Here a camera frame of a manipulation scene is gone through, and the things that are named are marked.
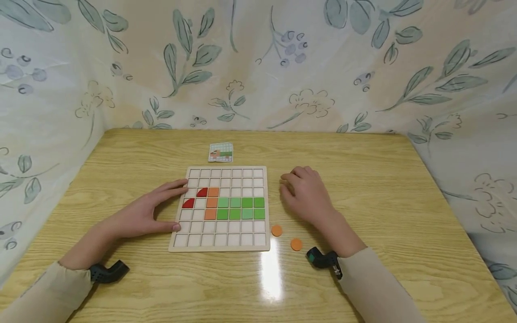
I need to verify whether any person's right forearm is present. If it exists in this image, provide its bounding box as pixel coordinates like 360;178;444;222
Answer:
315;209;429;323

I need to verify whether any person's left hand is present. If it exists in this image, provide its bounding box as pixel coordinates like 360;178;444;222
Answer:
108;179;190;241

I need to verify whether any wooden white grid board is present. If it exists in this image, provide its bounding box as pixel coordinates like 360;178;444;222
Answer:
168;166;272;253

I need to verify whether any person's left forearm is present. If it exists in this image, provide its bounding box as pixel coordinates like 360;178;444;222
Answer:
0;223;121;323

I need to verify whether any person's right hand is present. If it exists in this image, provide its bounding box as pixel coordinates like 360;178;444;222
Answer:
279;166;338;226

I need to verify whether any group of green square tiles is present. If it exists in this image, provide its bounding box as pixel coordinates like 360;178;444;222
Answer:
216;197;266;221

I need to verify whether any small pattern card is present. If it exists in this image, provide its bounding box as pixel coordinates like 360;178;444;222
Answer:
208;142;234;163

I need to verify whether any black wrist band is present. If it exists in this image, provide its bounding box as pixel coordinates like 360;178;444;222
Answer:
89;260;130;284
305;246;343;280

